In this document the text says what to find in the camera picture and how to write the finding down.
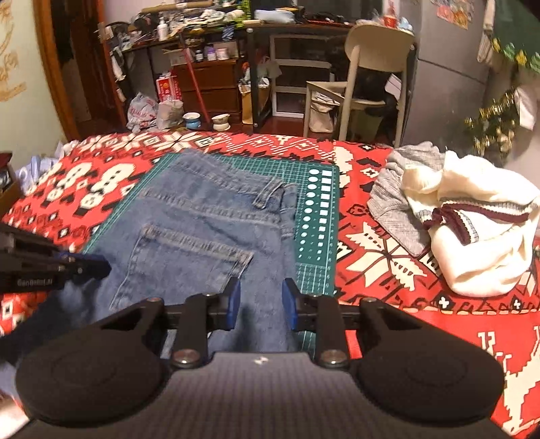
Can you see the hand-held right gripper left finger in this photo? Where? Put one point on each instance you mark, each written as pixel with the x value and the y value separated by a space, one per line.
pixel 234 304

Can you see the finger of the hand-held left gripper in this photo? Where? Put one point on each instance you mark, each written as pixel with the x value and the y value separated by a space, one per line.
pixel 93 268

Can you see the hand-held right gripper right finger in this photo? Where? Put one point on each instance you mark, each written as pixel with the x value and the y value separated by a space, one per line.
pixel 289 304

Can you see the blue jeans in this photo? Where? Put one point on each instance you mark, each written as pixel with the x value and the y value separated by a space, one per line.
pixel 190 219

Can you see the cardboard box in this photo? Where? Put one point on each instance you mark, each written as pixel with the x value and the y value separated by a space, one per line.
pixel 8 198

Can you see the green cutting mat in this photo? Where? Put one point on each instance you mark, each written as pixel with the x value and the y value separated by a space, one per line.
pixel 320 236

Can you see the red patterned blanket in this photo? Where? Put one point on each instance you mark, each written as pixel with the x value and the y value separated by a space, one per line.
pixel 379 261

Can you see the grey knit garment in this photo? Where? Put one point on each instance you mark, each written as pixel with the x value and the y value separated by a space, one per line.
pixel 392 207

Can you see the white red printed plastic bag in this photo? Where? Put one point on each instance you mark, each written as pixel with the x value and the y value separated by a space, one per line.
pixel 142 113

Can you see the plain white plastic bag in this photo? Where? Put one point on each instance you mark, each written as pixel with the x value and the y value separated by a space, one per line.
pixel 170 115

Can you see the blue bowl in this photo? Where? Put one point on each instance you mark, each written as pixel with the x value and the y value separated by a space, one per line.
pixel 192 120

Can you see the white bowl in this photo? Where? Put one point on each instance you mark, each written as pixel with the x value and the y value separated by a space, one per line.
pixel 220 122

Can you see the cream sweater with maroon stripes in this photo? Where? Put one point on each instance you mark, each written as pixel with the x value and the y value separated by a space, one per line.
pixel 476 261

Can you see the red carton box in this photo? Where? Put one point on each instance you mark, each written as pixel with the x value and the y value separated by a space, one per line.
pixel 168 86

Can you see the brown paper bag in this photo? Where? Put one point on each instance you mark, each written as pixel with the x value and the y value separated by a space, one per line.
pixel 253 103

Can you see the wooden door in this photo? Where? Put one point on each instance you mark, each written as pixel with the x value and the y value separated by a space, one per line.
pixel 84 63

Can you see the wooden drawer cabinet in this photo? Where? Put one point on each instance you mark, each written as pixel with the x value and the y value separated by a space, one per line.
pixel 211 88

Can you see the white plastic drawer unit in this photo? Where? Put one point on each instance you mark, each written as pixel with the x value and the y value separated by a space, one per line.
pixel 301 63

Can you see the white lotion bottle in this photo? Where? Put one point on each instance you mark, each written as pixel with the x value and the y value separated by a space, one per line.
pixel 163 29

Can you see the grey refrigerator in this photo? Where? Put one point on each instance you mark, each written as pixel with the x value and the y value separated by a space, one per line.
pixel 443 84

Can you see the small Christmas tree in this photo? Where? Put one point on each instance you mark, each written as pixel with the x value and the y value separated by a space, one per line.
pixel 493 126

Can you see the brown cardboard tube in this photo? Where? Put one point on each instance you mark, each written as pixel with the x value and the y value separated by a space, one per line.
pixel 177 7

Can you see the black desk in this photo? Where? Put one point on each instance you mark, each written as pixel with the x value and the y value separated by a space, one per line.
pixel 295 28

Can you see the beige chair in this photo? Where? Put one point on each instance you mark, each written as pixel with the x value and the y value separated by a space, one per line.
pixel 379 42

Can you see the light blue pouch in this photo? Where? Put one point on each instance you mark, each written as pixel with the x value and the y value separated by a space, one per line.
pixel 274 16

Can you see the black monitor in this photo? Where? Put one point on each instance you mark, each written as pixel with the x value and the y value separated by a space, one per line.
pixel 337 8

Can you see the red cup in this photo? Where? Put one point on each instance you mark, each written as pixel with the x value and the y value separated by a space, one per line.
pixel 390 22

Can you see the white hanging cloth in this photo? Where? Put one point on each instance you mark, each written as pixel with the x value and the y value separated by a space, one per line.
pixel 525 105

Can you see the fridge sticker cluster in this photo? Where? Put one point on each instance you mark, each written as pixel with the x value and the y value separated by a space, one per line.
pixel 451 14

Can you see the green Christmas banner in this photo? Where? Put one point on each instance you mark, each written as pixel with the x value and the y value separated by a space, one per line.
pixel 519 25

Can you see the gold wall decal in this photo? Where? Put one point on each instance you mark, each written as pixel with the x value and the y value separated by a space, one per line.
pixel 10 55

